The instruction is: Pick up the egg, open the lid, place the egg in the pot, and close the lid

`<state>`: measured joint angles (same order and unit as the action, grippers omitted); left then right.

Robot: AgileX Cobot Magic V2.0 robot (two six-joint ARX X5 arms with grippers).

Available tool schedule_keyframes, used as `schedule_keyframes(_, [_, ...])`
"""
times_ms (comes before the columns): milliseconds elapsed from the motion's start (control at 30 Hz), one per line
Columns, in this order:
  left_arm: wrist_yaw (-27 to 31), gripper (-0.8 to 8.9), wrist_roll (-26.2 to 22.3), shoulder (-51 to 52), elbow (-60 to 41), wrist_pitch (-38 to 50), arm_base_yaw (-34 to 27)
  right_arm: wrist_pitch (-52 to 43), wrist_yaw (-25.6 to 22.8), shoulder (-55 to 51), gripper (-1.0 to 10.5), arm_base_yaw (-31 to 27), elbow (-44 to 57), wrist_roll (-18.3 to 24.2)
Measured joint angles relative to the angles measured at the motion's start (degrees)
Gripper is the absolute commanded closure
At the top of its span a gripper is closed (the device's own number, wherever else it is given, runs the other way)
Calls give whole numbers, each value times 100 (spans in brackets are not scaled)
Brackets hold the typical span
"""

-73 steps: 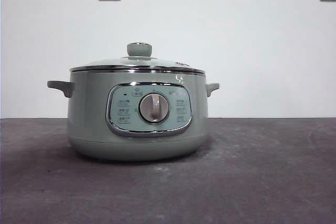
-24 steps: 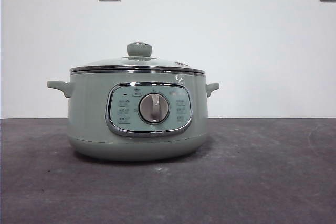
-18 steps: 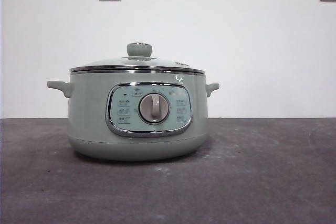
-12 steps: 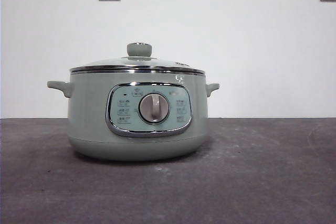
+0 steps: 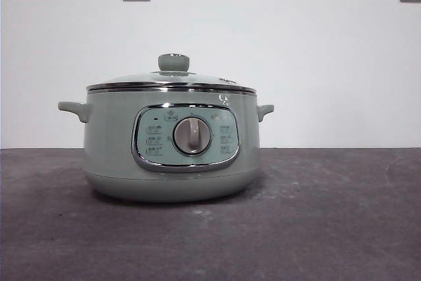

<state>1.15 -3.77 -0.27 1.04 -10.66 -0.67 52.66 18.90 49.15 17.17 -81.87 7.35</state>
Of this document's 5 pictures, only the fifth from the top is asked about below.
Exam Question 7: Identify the glass lid with green knob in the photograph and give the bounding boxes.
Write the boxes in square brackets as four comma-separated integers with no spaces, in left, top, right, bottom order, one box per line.
[86,52,257,93]

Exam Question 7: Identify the sage green electric cooking pot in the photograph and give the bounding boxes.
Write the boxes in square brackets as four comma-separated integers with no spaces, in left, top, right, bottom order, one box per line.
[57,88,275,203]

